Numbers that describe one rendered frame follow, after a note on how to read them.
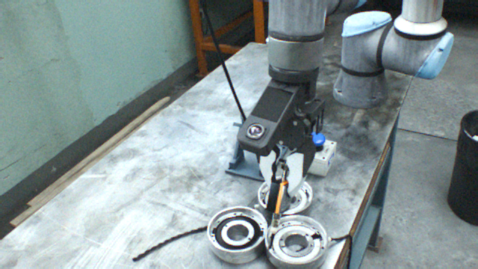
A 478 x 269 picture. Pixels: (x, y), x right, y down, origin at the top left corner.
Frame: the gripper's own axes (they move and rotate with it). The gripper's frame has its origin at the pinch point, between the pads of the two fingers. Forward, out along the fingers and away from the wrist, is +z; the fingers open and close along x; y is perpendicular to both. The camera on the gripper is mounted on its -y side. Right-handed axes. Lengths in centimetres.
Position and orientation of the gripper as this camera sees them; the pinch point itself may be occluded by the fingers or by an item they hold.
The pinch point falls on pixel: (280, 189)
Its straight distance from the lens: 64.3
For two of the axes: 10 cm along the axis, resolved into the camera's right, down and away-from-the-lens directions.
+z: 0.0, 8.9, 4.6
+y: 5.1, -4.0, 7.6
